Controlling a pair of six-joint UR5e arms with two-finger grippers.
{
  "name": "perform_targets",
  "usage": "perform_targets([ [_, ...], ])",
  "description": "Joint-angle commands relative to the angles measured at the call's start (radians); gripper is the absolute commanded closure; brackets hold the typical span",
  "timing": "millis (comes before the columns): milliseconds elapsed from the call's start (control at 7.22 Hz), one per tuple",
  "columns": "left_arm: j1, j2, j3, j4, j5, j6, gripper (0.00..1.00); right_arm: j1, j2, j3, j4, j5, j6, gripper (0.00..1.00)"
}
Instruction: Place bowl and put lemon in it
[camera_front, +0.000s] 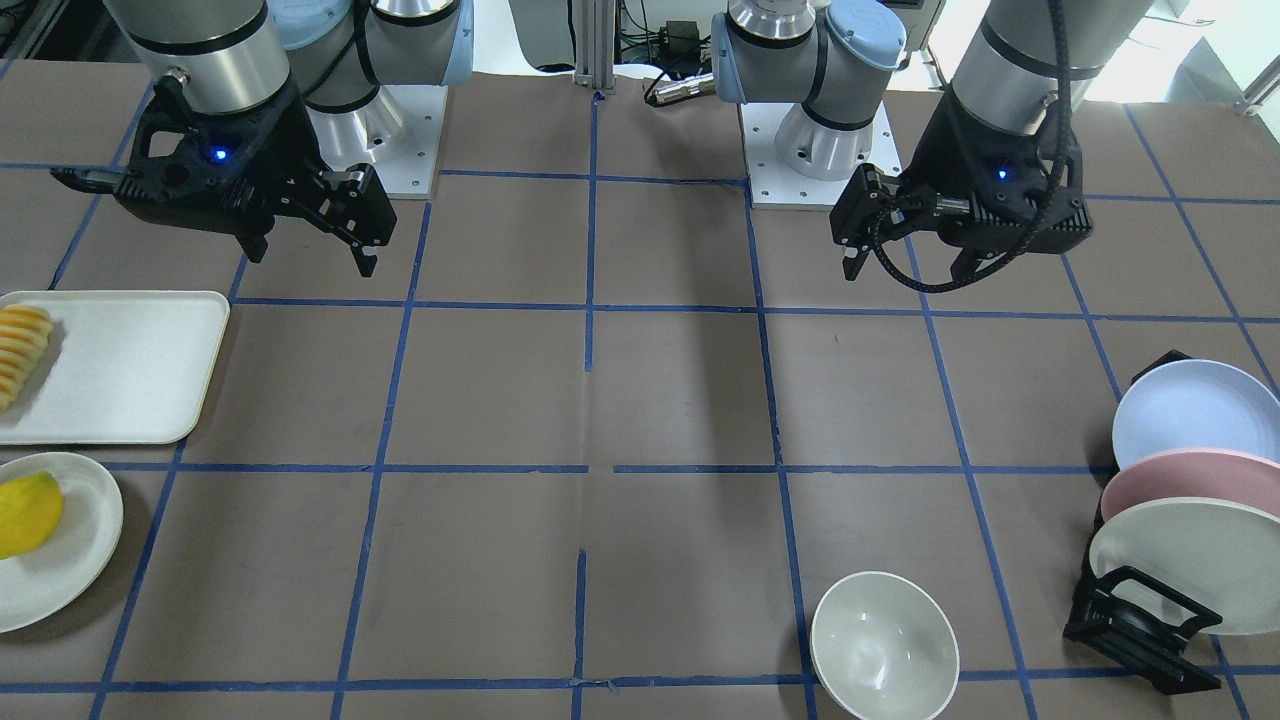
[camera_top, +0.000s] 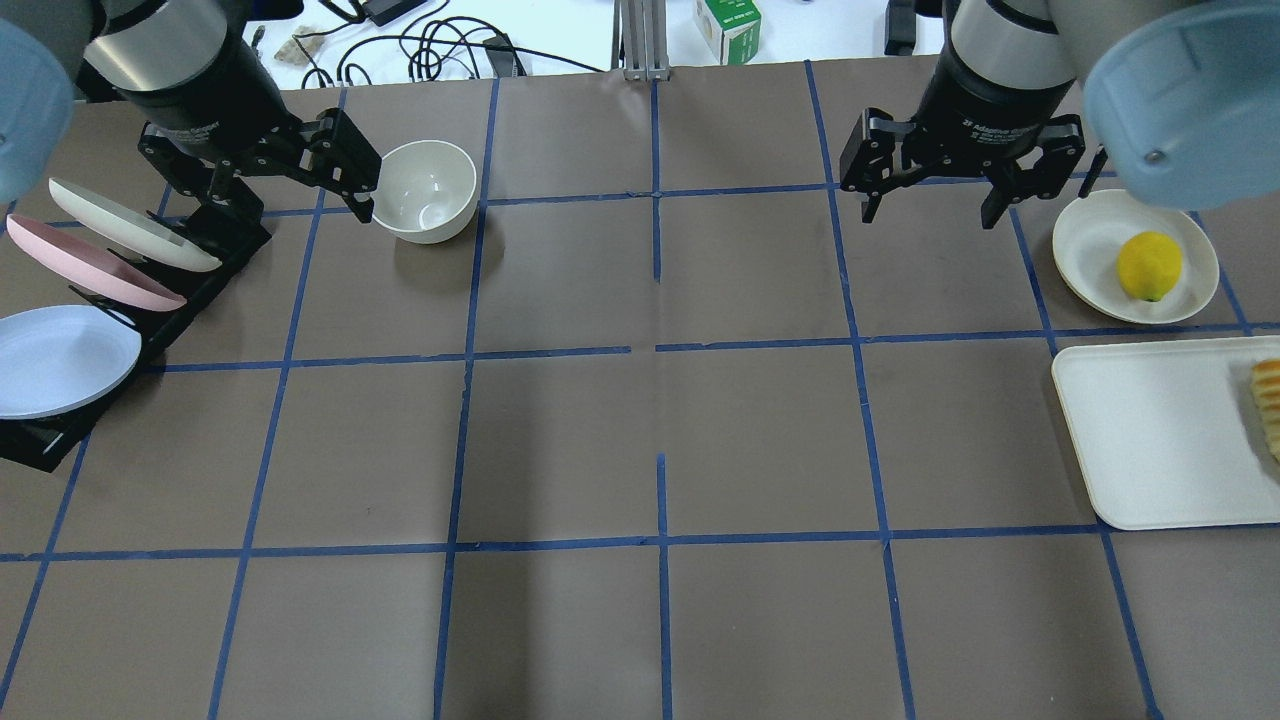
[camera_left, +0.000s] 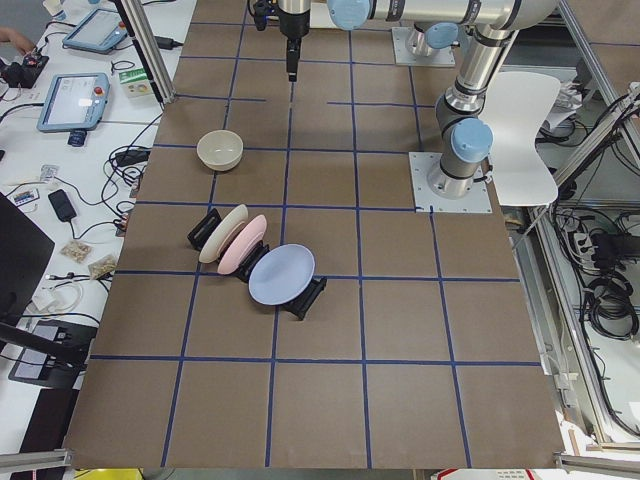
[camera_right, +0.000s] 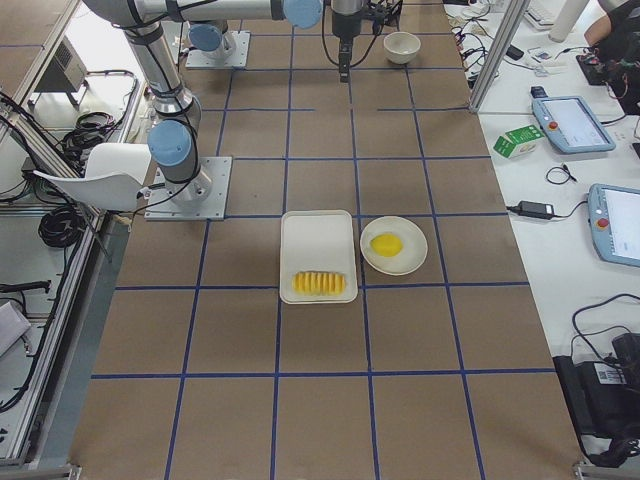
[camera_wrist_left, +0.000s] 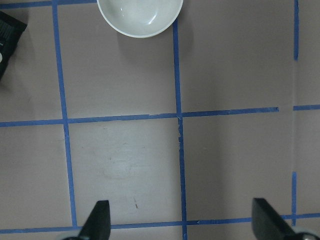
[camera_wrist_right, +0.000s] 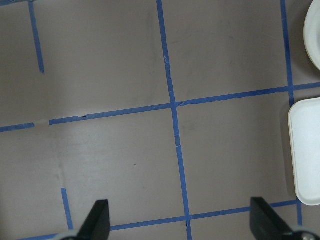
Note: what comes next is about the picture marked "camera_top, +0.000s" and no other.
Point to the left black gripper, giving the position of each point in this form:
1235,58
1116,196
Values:
203,98

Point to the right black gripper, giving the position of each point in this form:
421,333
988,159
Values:
988,103

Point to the white bowl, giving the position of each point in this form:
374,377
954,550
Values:
427,192

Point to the yellow lemon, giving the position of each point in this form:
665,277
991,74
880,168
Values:
1148,266

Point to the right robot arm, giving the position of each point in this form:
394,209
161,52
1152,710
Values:
1180,97

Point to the black dish rack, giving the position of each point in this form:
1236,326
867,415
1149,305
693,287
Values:
42,443

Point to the cream round plate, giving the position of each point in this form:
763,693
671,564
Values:
1087,241

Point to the cream plate in rack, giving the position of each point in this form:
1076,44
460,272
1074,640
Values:
130,229

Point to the black power adapter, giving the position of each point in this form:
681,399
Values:
384,12

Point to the pink plate in rack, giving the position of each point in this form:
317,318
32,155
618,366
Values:
91,268

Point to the green white carton box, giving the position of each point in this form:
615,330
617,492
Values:
731,29

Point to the light blue plate in rack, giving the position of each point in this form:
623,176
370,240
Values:
58,358

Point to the white rectangular tray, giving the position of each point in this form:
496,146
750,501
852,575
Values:
1166,433

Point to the sliced yellow bread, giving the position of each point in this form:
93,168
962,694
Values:
1265,396

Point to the aluminium frame post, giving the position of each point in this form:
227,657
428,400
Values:
640,40

